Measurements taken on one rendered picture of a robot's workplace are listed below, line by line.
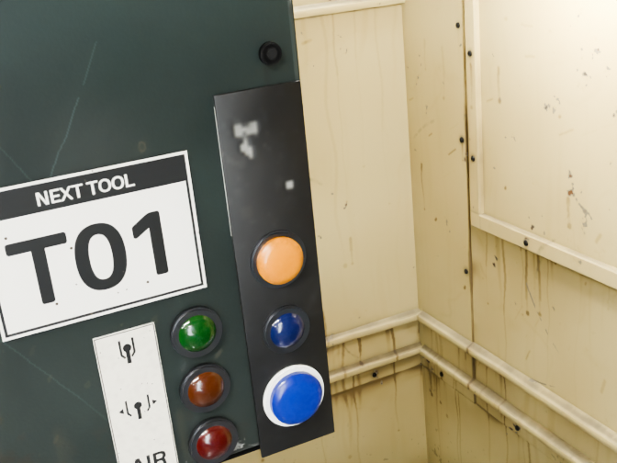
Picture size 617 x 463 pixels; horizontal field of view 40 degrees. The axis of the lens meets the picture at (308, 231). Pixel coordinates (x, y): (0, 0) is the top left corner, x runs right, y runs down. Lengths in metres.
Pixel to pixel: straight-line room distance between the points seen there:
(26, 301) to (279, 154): 0.14
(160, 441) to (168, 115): 0.17
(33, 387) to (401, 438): 1.58
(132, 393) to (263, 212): 0.11
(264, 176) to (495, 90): 1.04
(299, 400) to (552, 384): 1.09
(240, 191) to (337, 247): 1.27
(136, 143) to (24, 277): 0.08
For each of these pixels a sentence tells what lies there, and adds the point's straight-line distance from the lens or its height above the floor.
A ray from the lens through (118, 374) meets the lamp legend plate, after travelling 0.43.
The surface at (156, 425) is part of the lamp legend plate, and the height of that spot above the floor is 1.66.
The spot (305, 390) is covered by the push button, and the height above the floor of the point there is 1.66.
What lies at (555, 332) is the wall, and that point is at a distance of 1.48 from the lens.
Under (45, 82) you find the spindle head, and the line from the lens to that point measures 0.39.
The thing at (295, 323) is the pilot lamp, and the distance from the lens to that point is 0.45.
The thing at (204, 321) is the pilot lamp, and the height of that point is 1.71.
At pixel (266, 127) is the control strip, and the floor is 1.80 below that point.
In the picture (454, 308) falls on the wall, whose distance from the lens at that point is 1.70.
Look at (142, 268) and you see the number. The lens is 0.41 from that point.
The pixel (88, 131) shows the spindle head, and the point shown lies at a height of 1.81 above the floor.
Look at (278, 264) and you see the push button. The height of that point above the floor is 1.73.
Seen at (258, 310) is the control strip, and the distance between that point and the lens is 0.44.
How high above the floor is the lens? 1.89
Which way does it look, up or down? 20 degrees down
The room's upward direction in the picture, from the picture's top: 6 degrees counter-clockwise
